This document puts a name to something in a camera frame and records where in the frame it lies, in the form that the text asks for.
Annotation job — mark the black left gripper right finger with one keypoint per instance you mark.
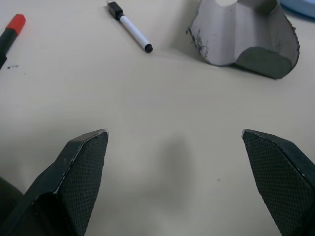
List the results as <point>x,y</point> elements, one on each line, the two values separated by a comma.
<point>283,177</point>

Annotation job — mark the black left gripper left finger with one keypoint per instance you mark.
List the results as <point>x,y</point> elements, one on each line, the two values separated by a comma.
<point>73,177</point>

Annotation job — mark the red capped black marker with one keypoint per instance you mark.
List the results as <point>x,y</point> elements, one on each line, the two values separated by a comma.
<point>11,33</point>

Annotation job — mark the white marker with black cap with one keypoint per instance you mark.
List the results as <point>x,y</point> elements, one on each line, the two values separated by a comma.
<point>131,27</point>

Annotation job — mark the light blue object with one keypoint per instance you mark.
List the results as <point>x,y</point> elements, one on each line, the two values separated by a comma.
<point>299,7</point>

